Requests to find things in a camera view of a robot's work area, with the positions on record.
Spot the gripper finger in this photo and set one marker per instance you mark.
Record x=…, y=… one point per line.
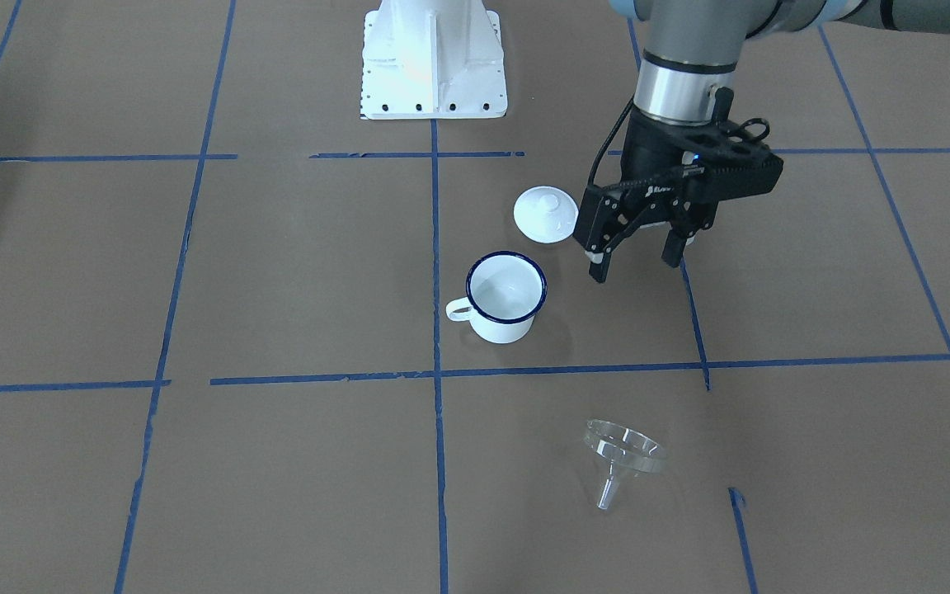
x=599, y=265
x=674, y=247

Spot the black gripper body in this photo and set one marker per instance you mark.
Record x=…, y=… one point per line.
x=651, y=153

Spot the white ceramic lid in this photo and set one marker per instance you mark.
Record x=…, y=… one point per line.
x=545, y=214

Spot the clear glass funnel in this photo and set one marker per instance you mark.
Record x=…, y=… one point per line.
x=628, y=453

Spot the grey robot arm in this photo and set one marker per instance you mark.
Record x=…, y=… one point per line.
x=689, y=58

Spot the white enamel cup blue rim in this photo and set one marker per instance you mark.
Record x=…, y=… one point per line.
x=504, y=291

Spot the brown paper table cover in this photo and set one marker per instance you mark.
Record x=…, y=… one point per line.
x=225, y=364

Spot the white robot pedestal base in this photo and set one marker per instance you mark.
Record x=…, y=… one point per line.
x=432, y=59

